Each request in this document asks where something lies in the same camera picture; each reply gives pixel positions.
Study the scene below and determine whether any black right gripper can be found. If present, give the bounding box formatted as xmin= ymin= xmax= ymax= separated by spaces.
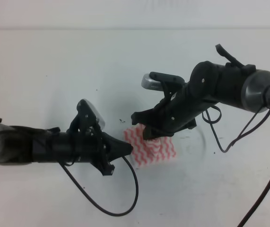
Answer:
xmin=131 ymin=87 xmax=197 ymax=140

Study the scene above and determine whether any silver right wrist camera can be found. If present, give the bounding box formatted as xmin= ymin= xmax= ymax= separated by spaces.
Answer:
xmin=140 ymin=71 xmax=185 ymax=100

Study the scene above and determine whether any black left camera cable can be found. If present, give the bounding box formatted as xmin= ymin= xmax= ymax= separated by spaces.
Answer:
xmin=59 ymin=155 xmax=139 ymax=216

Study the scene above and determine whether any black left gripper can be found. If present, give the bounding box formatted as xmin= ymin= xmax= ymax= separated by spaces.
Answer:
xmin=52 ymin=118 xmax=133 ymax=176

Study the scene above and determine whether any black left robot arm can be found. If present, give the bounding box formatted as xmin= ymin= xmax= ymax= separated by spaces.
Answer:
xmin=0 ymin=117 xmax=133 ymax=175

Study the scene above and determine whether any black camera cable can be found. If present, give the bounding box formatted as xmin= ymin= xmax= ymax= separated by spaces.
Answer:
xmin=202 ymin=105 xmax=270 ymax=227
xmin=59 ymin=155 xmax=139 ymax=216

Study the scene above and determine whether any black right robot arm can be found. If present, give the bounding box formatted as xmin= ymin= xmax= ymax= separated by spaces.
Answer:
xmin=131 ymin=44 xmax=270 ymax=140

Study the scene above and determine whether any pink white wavy striped towel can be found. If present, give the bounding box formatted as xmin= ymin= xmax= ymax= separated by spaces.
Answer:
xmin=123 ymin=124 xmax=177 ymax=168

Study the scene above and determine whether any black right camera cable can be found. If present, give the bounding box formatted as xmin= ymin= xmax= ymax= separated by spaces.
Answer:
xmin=202 ymin=105 xmax=270 ymax=227

